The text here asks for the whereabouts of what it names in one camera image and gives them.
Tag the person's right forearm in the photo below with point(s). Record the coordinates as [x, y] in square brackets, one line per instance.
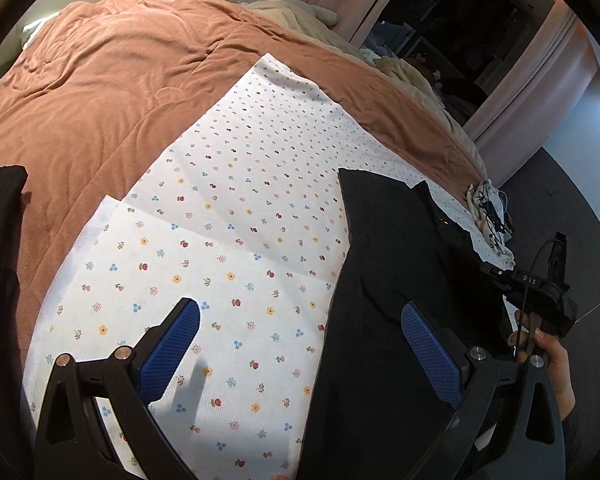
[579, 435]

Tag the cream fleece blanket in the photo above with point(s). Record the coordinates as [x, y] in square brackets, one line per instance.
[420, 77]

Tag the person's right hand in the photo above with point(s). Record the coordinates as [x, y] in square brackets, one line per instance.
[555, 370]

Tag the black jacket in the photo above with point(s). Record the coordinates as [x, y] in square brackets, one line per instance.
[380, 240]

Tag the dark window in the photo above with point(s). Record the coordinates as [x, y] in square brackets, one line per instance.
[455, 20]

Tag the white floral bed sheet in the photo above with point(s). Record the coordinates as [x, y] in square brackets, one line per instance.
[255, 185]

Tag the black cloth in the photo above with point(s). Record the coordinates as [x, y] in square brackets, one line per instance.
[0, 260]

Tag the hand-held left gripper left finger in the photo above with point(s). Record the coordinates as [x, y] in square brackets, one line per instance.
[172, 355]

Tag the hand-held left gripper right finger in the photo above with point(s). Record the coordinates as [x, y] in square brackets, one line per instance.
[430, 355]

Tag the orange-brown blanket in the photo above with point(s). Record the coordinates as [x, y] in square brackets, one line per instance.
[105, 85]

